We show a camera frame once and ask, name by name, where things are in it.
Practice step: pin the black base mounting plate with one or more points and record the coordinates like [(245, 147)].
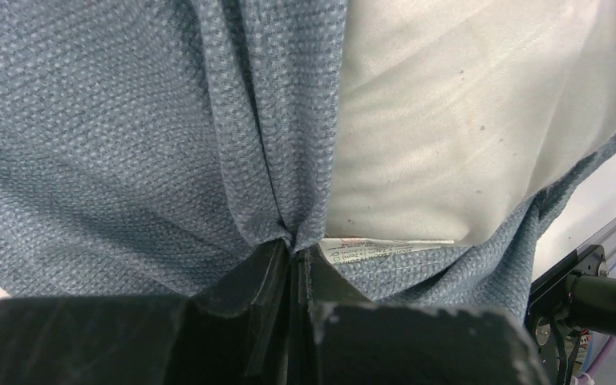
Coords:
[(558, 341)]

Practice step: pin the patchwork green beige pillowcase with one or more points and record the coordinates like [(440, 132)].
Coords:
[(147, 147)]

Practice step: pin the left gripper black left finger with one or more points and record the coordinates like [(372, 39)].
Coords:
[(234, 332)]

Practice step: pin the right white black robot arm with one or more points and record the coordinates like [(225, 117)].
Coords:
[(592, 304)]

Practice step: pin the white pillow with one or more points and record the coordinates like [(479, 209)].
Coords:
[(452, 113)]

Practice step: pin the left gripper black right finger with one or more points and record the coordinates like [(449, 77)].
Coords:
[(340, 337)]

